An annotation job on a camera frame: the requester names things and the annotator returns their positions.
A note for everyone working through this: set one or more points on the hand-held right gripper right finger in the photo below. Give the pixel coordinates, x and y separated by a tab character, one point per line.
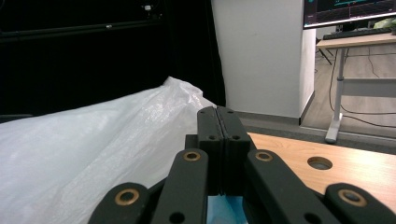
235	146

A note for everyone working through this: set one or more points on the green packet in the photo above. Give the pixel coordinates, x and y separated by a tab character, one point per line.
386	23

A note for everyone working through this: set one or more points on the black keyboard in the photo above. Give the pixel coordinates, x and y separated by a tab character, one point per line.
355	33

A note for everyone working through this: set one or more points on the white blue-edged plastic bag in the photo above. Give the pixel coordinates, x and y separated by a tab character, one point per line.
77	155

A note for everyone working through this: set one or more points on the white pillar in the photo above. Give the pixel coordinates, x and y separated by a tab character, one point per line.
261	56

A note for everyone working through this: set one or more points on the black metal bar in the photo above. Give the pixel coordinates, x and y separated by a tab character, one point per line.
77	31

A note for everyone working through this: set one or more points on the white frame desk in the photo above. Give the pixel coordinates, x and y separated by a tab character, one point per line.
337	93

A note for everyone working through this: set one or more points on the computer monitor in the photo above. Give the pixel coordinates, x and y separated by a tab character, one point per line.
348	12

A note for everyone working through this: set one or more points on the black curtain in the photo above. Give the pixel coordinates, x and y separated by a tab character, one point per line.
93	77

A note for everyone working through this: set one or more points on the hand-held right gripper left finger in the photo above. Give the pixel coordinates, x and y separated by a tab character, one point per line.
211	140

